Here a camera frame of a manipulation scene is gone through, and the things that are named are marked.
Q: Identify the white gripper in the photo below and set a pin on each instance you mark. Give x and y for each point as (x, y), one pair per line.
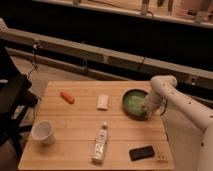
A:
(147, 109)

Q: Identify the green ceramic bowl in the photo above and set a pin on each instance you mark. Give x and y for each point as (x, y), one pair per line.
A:
(133, 104)

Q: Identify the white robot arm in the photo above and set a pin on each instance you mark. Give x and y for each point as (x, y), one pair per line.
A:
(164, 87)

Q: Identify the black smartphone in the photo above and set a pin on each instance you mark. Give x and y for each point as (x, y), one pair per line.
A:
(141, 153)

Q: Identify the wooden table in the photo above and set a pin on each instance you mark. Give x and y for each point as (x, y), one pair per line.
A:
(76, 126)

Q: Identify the orange carrot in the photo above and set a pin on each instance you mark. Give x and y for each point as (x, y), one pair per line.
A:
(68, 98)

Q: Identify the white paper cup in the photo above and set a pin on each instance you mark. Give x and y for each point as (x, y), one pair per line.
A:
(43, 131)

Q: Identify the black chair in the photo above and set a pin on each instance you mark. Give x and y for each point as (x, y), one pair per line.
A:
(15, 99)

